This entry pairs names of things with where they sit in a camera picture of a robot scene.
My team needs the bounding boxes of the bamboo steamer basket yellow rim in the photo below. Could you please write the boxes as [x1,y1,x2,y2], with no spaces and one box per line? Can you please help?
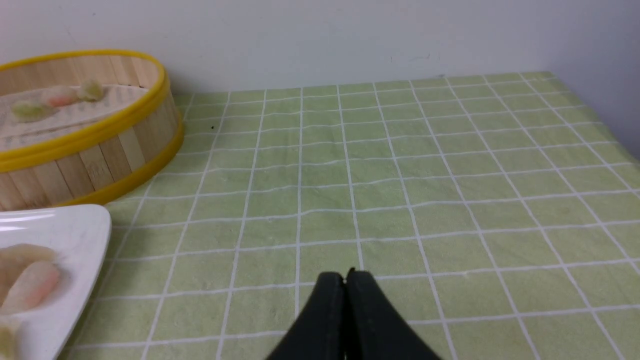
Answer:
[1,48,185,211]

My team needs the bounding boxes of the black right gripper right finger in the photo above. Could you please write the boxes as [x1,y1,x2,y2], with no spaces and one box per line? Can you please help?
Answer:
[345,268,441,360]

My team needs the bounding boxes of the pink dumpling on plate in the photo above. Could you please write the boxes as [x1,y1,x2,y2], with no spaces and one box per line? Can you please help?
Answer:
[1,260,61,315]

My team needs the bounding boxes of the green dumpling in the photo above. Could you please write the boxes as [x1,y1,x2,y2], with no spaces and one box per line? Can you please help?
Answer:
[10,100,56,124]
[76,79,105,102]

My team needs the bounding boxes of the white square plate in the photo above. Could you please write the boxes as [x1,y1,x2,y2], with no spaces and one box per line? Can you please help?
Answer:
[0,204,112,360]

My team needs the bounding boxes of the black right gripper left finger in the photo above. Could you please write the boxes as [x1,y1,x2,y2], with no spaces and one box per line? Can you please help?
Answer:
[267,272,345,360]

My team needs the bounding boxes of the white mesh steamer liner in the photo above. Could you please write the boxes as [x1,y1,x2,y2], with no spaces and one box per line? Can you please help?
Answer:
[0,84,148,152]

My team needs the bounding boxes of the pale dumpling on plate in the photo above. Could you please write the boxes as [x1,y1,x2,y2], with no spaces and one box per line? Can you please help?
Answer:
[0,243,57,302]

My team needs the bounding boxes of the pink dumpling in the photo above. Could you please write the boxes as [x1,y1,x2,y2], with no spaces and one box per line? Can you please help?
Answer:
[1,260,61,315]
[41,85,79,108]

